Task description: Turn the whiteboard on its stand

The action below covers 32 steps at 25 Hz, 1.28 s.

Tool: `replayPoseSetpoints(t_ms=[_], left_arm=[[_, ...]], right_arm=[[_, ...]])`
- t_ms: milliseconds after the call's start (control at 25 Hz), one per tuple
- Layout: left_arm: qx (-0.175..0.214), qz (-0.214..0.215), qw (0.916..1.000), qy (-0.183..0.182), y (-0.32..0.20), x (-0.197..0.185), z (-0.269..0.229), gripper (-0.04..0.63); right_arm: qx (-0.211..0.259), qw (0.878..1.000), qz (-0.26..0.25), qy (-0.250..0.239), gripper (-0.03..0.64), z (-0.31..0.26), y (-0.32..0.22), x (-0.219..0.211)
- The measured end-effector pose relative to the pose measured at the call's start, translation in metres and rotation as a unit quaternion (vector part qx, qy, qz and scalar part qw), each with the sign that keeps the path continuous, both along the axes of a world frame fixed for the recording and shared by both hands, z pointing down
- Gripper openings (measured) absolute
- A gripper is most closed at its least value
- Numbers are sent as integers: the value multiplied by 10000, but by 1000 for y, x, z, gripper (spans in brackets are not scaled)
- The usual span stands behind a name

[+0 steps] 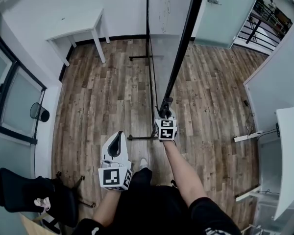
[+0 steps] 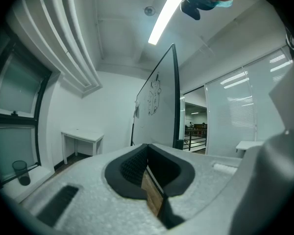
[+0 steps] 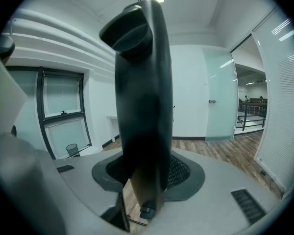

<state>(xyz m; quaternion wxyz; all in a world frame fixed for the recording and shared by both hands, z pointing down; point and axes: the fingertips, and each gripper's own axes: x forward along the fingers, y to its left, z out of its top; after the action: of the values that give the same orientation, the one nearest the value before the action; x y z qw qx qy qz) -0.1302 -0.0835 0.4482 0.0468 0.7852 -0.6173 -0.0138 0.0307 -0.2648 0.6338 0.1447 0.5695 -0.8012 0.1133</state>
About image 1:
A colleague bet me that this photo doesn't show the frosted glass door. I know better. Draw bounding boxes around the frosted glass door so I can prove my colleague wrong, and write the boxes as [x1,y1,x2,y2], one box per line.
[193,0,263,49]

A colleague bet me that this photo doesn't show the small white table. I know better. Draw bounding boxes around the small white table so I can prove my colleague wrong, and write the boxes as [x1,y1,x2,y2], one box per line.
[46,8,111,68]

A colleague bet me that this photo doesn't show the black framed window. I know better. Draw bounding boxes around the black framed window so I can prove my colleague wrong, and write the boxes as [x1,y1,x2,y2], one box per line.
[0,39,48,145]

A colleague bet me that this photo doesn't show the black office chair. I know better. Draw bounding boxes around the black office chair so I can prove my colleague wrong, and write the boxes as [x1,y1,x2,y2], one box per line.
[0,167,94,235]

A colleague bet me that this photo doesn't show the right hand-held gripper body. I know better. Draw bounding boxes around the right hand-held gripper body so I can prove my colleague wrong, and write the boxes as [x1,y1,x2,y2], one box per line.
[153,117,178,141]

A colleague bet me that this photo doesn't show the black floor cable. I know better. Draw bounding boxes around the black floor cable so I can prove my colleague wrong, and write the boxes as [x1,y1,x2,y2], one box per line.
[244,111,256,135]

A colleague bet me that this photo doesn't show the person's right forearm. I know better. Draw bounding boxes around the person's right forearm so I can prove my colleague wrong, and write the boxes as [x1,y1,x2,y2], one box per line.
[162,139,208,206]

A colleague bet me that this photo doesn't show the white standing desk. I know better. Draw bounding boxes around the white standing desk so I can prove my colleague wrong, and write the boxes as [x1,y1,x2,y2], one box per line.
[233,106,294,230]

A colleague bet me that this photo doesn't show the person's black clothing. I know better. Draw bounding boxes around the person's black clothing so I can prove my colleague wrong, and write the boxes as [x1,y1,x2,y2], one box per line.
[73,166,241,235]

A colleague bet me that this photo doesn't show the black mesh trash bin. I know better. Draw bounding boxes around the black mesh trash bin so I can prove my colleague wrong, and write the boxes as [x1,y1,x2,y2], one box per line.
[29,102,50,123]

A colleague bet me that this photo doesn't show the person's left forearm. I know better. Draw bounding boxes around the person's left forearm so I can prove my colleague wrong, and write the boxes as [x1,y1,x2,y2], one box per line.
[91,188,123,227]

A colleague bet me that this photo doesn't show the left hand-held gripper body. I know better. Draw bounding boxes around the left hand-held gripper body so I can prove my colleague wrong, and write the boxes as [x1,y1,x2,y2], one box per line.
[98,159,134,192]

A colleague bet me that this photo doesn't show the black framed whiteboard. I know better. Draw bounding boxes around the black framed whiteboard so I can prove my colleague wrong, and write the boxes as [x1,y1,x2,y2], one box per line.
[126,0,208,141]

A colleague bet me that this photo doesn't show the black metal railing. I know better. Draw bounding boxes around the black metal railing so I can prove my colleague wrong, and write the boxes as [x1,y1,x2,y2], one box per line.
[237,0,285,53]

